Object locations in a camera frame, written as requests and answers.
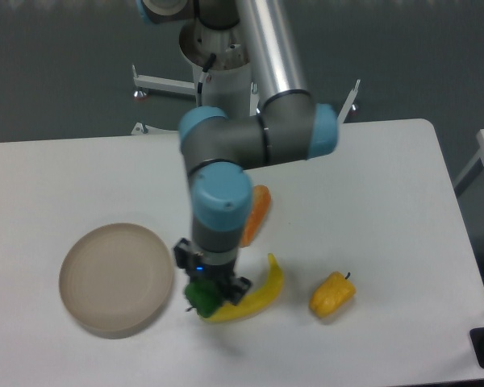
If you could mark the yellow toy banana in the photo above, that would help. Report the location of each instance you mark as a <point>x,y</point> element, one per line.
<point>257,301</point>

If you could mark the beige round plate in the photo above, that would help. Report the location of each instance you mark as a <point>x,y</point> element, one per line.
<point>116,280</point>

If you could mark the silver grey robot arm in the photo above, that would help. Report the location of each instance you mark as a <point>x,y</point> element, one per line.
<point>218,151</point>

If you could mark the orange toy bread wedge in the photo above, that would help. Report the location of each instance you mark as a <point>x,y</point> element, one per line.
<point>261,202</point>

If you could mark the yellow toy pepper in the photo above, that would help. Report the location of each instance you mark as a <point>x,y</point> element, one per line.
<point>335,291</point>

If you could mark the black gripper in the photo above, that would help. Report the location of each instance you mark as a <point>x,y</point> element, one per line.
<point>217,267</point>

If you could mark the green toy pepper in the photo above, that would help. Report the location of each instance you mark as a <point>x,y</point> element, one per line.
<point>204,296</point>

